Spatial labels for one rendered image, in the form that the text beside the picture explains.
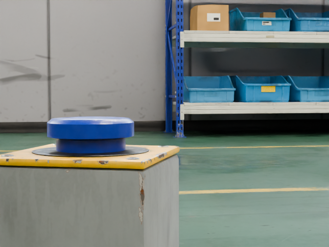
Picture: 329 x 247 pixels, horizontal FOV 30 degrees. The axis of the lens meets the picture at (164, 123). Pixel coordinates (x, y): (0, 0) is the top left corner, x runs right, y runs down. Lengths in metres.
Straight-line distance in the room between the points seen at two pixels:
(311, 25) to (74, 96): 2.02
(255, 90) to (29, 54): 1.90
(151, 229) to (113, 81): 5.00
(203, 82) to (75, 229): 4.87
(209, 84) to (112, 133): 4.86
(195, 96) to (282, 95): 0.67
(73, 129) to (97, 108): 4.98
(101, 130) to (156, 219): 0.05
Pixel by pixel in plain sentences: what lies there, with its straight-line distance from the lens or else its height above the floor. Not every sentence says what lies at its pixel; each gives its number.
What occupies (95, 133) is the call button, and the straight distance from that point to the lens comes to 0.27.
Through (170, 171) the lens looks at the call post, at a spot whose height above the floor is 0.30.
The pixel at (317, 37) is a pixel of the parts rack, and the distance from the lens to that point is 4.86.
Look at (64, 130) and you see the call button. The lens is 0.27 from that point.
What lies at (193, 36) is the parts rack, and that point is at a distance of 4.59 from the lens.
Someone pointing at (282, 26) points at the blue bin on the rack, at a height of 0.83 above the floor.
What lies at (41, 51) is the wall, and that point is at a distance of 5.26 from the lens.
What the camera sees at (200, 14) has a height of 0.92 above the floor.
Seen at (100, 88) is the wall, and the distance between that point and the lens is 5.25.
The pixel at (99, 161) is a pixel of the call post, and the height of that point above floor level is 0.31.
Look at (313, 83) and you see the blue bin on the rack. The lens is 5.38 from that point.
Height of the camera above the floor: 0.34
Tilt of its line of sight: 3 degrees down
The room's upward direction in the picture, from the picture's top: straight up
